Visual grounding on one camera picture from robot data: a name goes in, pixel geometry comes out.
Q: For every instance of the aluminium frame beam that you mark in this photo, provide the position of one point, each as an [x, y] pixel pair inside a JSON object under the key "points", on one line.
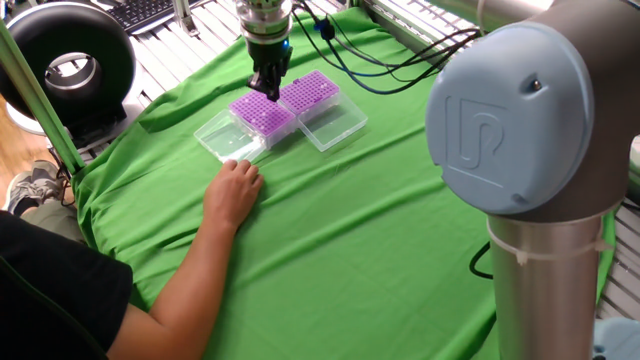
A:
{"points": [[39, 100]]}

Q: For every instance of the black computer keyboard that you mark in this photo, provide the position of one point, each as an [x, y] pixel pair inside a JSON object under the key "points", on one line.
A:
{"points": [[145, 12]]}

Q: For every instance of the white zip tie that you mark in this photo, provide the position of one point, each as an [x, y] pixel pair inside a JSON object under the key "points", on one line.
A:
{"points": [[545, 255]]}

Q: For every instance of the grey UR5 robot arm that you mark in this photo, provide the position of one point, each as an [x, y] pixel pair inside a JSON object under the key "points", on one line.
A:
{"points": [[525, 115]]}

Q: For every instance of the olive trousers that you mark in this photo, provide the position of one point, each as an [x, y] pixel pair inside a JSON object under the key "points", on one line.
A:
{"points": [[55, 220]]}

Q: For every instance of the short aluminium post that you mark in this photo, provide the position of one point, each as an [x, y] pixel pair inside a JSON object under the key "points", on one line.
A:
{"points": [[184, 17]]}

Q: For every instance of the black shirt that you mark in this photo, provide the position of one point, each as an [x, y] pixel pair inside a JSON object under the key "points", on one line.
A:
{"points": [[50, 300]]}

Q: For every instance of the person's right hand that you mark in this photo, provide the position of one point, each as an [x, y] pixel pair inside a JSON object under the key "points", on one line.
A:
{"points": [[232, 197]]}

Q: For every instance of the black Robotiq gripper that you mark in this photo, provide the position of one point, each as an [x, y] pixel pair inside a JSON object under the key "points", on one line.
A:
{"points": [[270, 57]]}

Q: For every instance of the grey sneaker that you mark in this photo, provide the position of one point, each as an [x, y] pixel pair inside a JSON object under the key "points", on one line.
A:
{"points": [[35, 185]]}

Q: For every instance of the green table cloth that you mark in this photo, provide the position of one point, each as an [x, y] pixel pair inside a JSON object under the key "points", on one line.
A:
{"points": [[350, 225]]}

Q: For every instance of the person's right forearm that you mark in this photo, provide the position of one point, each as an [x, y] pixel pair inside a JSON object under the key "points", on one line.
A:
{"points": [[180, 300]]}

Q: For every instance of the purple rack pipette tip box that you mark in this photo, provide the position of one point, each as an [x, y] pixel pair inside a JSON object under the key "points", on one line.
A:
{"points": [[307, 92], [257, 117]]}

